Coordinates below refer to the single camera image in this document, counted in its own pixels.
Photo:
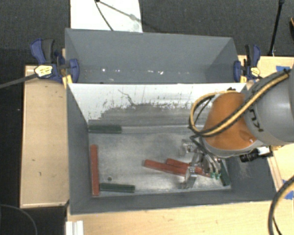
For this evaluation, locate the red-brown flat block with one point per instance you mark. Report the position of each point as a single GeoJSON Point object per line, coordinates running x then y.
{"type": "Point", "coordinates": [95, 170]}
{"type": "Point", "coordinates": [177, 162]}
{"type": "Point", "coordinates": [161, 166]}

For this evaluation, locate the black cylinder on white bracket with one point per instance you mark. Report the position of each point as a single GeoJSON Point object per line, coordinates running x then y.
{"type": "Point", "coordinates": [250, 157]}

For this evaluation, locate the dark green flat block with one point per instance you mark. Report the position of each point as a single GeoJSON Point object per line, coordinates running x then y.
{"type": "Point", "coordinates": [105, 129]}
{"type": "Point", "coordinates": [226, 175]}
{"type": "Point", "coordinates": [117, 188]}

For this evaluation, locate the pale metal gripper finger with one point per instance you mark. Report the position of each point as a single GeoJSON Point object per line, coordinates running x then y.
{"type": "Point", "coordinates": [191, 177]}
{"type": "Point", "coordinates": [187, 148]}

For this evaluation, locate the pale wood board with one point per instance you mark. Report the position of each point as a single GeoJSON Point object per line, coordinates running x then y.
{"type": "Point", "coordinates": [44, 143]}

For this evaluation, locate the grey metal bin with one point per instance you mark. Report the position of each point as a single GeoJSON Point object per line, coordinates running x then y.
{"type": "Point", "coordinates": [147, 57]}

